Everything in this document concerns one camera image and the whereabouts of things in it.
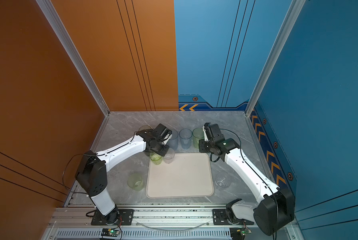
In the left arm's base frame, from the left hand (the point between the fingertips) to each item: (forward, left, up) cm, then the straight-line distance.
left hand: (165, 149), depth 88 cm
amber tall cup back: (+12, +14, +5) cm, 19 cm away
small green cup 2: (-17, +16, -7) cm, 24 cm away
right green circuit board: (-40, -38, -9) cm, 55 cm away
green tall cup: (+11, -20, +1) cm, 23 cm away
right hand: (-2, -20, +8) cm, 22 cm away
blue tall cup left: (+5, -5, 0) cm, 7 cm away
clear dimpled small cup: (-1, -2, -8) cm, 8 cm away
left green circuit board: (-40, +24, -11) cm, 48 cm away
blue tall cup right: (+10, -12, 0) cm, 16 cm away
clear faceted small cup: (-15, -34, -8) cm, 38 cm away
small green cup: (-2, +7, -8) cm, 11 cm away
